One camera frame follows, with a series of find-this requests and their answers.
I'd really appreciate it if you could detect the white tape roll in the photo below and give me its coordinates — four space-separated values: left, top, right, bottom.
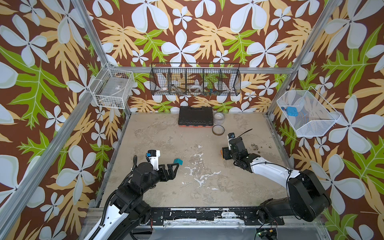
189 85 203 93

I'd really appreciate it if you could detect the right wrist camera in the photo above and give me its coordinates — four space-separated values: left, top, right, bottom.
228 133 236 140

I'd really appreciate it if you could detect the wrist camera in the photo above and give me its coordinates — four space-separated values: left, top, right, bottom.
228 133 236 140
146 150 161 171

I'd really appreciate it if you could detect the white wire basket left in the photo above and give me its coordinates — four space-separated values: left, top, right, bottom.
90 68 135 109

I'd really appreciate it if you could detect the teal roof block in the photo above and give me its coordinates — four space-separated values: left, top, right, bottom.
174 159 183 166

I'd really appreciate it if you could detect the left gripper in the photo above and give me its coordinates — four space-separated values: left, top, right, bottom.
141 161 179 195

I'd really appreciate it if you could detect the black plastic tool case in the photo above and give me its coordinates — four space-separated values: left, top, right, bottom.
178 106 214 127

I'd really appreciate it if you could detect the clear glass jar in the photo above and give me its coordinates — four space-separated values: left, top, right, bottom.
213 112 226 125

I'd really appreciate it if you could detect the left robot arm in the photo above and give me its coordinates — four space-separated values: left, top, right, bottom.
85 162 180 240

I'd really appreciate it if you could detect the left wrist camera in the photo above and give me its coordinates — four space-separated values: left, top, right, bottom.
146 150 161 171

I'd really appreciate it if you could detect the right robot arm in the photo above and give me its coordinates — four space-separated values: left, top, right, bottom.
222 133 332 224

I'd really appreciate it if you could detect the white mesh basket right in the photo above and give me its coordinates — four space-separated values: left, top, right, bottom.
277 87 341 138

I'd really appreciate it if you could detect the black wire basket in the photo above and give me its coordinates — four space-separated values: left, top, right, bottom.
149 63 242 96

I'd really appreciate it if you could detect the blue object in basket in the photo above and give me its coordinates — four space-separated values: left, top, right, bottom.
281 107 299 117

